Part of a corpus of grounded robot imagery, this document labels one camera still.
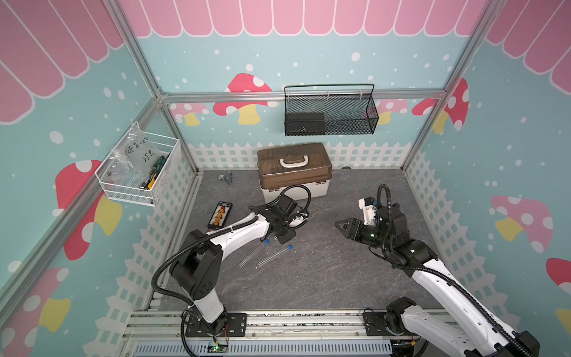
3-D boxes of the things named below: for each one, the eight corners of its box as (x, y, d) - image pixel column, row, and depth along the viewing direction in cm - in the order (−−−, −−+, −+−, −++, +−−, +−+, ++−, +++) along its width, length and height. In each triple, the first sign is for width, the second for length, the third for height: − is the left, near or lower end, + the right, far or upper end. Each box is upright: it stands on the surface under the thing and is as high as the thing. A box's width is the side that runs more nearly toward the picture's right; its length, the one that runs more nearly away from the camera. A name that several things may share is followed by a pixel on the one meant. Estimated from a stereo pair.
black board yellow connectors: (209, 227, 100) (207, 225, 99) (219, 203, 109) (218, 200, 107) (223, 229, 100) (221, 227, 98) (232, 204, 109) (231, 202, 107)
